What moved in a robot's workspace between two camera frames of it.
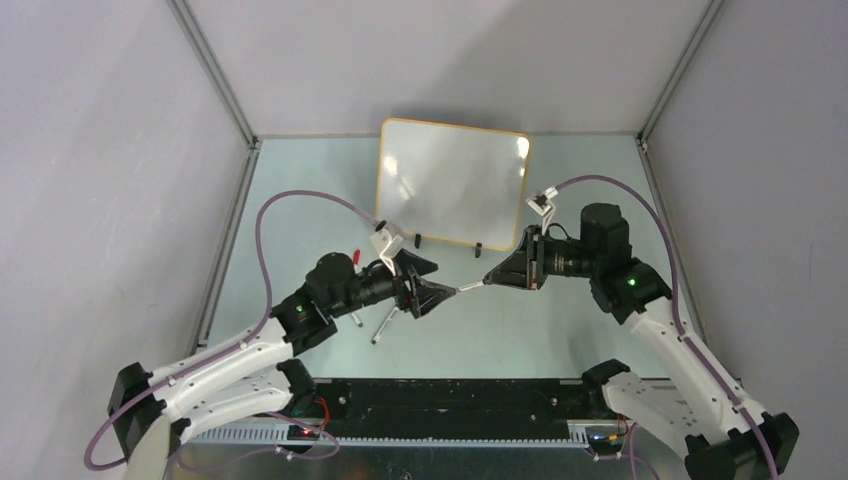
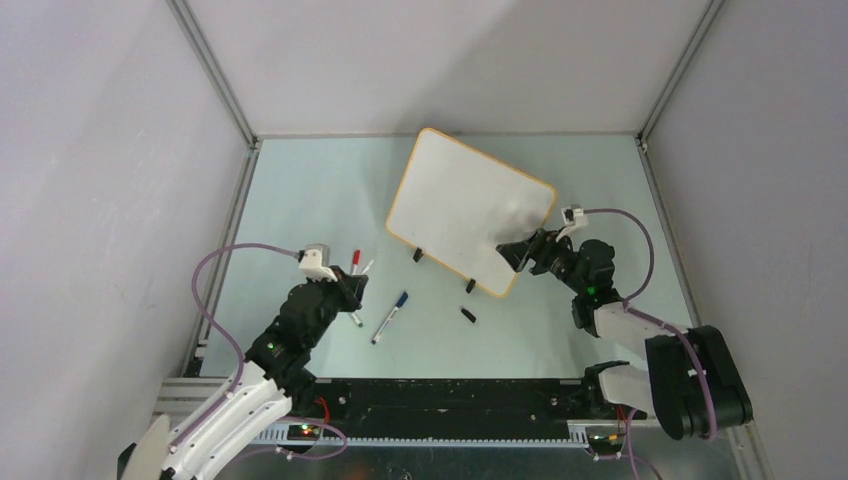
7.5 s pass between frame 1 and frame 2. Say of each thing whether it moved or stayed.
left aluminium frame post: stayed
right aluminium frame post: stayed
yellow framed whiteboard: moved
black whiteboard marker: moved
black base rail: stayed
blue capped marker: stayed
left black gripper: moved
